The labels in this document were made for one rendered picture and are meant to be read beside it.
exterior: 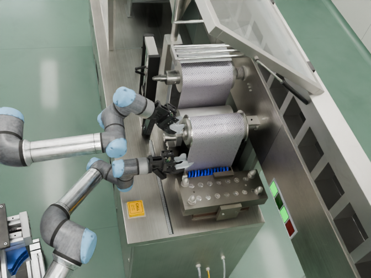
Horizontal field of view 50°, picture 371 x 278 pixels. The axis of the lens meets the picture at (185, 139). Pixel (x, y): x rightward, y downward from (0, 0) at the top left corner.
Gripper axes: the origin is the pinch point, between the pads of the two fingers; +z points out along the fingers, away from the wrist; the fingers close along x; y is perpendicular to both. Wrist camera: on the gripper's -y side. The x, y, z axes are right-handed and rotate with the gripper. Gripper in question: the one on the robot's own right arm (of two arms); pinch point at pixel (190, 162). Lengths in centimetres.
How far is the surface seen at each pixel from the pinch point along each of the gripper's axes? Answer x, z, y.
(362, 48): 193, 262, -106
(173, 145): 7.6, -7.2, 4.7
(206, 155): -0.3, 6.7, 5.3
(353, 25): 224, 263, -99
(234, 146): -0.3, 19.3, 9.4
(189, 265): -26, 3, -61
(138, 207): -10.3, -24.6, -16.6
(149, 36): 47, -13, 35
